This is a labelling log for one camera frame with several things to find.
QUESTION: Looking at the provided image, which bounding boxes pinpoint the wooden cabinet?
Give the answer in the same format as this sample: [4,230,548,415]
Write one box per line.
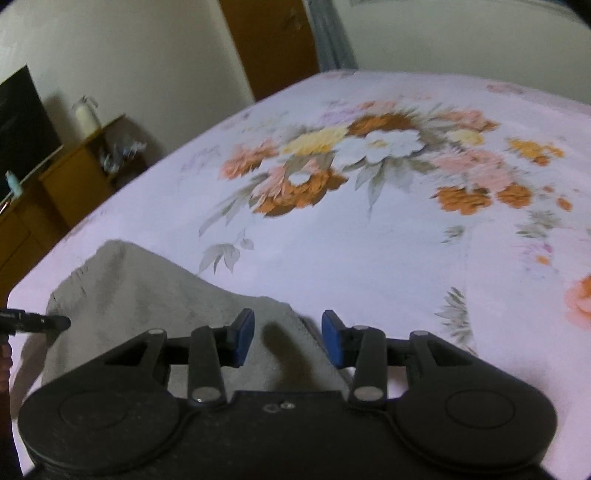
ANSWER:
[0,115,148,301]

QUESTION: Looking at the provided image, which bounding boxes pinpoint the pink floral bed sheet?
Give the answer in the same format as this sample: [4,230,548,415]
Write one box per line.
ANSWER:
[9,69,591,480]

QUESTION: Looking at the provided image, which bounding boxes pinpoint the white jug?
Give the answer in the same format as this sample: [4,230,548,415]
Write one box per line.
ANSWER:
[71,95,101,139]

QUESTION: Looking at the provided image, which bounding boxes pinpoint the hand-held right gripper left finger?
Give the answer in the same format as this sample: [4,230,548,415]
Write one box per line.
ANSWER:
[105,308,256,411]

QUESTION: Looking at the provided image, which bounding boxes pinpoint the grey curtain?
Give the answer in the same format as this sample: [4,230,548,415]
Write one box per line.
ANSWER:
[305,0,360,72]

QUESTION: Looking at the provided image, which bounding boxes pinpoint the brown wooden door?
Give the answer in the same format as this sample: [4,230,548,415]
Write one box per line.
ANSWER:
[219,0,321,102]

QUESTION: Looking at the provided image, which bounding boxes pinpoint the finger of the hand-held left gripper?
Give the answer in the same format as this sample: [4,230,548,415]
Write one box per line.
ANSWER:
[0,310,71,334]

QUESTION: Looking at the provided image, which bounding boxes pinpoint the clear glassware cluster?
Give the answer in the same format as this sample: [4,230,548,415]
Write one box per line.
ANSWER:
[98,137,147,174]

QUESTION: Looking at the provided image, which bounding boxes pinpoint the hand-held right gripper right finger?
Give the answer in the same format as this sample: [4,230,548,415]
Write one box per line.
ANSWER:
[322,310,478,411]

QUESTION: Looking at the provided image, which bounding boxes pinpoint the grey pants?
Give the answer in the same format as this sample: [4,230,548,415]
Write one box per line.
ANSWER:
[41,240,354,402]

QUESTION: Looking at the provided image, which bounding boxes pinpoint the black television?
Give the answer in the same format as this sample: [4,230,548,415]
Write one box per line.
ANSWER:
[0,65,63,204]

